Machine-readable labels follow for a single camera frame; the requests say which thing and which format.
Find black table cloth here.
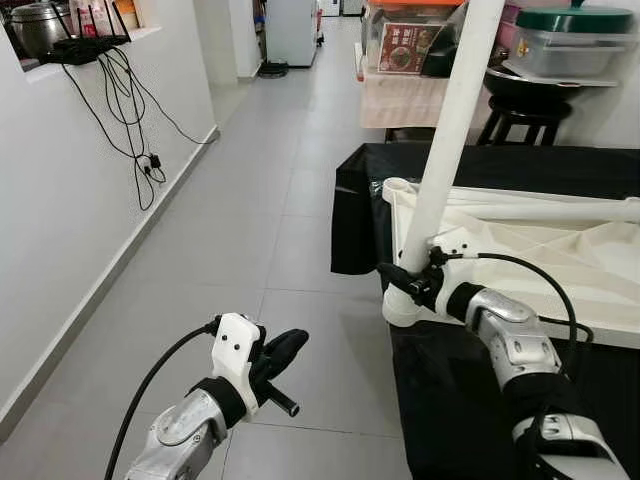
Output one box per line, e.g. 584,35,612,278
330,142,640,480

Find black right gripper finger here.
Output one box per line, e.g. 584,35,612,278
377,262,433,303

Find pink checked cloth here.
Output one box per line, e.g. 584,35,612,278
360,70,451,129

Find cream plastic table top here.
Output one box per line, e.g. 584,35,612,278
382,178,640,349

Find orange object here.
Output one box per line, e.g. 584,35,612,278
115,0,136,31

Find long thin black cable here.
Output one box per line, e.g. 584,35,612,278
120,45,219,146

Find clear plastic storage box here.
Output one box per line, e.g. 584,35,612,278
515,28,636,83

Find white fridge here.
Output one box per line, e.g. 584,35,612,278
263,0,323,69

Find black wok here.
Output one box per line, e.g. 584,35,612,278
483,65,606,109

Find silver cooking pot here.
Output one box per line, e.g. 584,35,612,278
8,2,69,59

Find black plastic bag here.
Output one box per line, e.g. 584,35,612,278
420,20,521,79

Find pink snack packet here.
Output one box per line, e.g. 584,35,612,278
70,0,113,39

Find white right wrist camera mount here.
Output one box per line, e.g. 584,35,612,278
428,228,479,321

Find black round stool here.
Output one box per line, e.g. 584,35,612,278
478,95,573,148

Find clear box with orange lid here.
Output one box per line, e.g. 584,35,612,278
362,0,446,76

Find black cable with plug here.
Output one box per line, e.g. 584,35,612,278
65,45,166,213

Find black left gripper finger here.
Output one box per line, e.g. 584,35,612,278
257,327,307,370
261,329,312,387

